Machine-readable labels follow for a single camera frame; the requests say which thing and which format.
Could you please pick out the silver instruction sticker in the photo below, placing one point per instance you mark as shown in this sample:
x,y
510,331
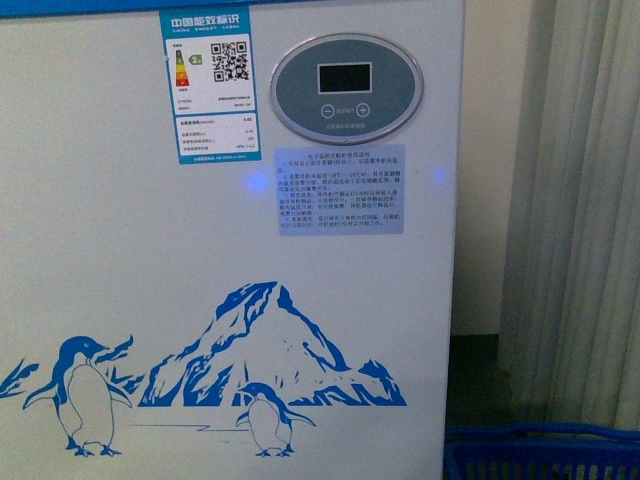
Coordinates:
x,y
329,191

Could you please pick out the white blue chest freezer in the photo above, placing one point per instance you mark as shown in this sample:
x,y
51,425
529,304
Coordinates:
x,y
154,322

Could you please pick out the oval grey control panel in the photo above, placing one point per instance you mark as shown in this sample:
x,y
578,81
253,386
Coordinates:
x,y
346,88

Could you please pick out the blue energy efficiency label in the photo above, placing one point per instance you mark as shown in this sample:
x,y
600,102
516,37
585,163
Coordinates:
x,y
209,61

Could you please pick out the white pleated curtain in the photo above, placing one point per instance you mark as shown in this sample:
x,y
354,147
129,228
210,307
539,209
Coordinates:
x,y
569,327

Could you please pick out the blue plastic shopping basket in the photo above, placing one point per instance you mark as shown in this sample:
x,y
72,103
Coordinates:
x,y
541,451

